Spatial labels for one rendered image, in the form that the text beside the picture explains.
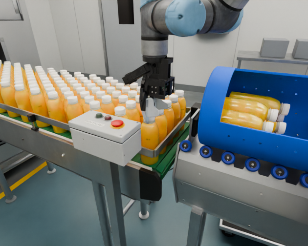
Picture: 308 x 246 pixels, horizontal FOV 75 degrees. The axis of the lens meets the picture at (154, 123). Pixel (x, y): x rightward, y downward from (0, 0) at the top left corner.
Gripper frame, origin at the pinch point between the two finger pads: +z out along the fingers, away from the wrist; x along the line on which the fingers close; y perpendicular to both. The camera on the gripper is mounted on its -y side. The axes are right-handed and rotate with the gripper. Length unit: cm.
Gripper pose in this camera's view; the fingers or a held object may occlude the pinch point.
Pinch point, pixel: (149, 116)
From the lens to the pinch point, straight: 67.4
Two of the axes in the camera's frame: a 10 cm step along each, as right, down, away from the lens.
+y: 8.8, 2.2, -4.1
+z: 0.0, 8.8, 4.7
